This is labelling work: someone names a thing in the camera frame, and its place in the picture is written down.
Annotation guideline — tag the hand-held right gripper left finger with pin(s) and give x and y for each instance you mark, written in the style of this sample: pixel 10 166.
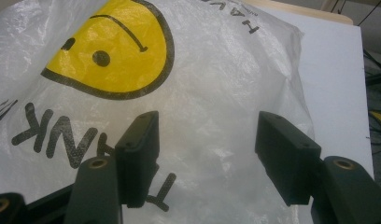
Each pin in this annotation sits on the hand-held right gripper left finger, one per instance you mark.
pixel 137 161

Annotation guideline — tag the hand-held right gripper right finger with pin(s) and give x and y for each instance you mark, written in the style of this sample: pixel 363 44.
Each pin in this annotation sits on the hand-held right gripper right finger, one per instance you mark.
pixel 288 161

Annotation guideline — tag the white smiley plastic bag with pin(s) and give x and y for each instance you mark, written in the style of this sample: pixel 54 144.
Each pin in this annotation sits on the white smiley plastic bag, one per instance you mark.
pixel 210 77

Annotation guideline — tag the small yellow object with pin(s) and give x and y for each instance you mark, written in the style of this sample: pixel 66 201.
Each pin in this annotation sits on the small yellow object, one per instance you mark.
pixel 379 116

